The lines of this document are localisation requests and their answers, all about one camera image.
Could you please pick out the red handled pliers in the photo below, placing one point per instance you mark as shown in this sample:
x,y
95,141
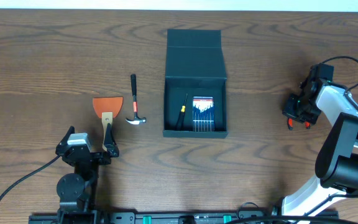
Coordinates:
x,y
290,122

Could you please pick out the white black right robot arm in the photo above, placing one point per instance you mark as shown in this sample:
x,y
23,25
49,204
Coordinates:
x,y
336,167

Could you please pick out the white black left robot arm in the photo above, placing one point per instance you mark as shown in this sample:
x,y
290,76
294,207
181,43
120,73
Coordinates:
x,y
77,190

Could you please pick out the precision screwdriver set case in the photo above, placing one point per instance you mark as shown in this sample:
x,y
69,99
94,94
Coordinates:
x,y
203,114

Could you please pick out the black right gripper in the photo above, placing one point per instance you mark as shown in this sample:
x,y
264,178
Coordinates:
x,y
288,111

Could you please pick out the small black claw hammer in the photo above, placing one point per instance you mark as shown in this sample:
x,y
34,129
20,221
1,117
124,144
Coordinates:
x,y
136,120

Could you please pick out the orange scraper wooden handle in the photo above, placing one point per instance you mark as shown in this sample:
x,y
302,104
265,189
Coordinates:
x,y
107,108

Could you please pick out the black yellow screwdriver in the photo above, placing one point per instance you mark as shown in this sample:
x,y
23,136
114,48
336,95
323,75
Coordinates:
x,y
181,116

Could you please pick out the black open gift box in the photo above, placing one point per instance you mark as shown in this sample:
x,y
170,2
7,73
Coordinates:
x,y
195,66

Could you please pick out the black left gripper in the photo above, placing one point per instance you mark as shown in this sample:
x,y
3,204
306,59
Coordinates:
x,y
91,157

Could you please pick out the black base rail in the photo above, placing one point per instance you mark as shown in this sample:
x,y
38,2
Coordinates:
x,y
144,218

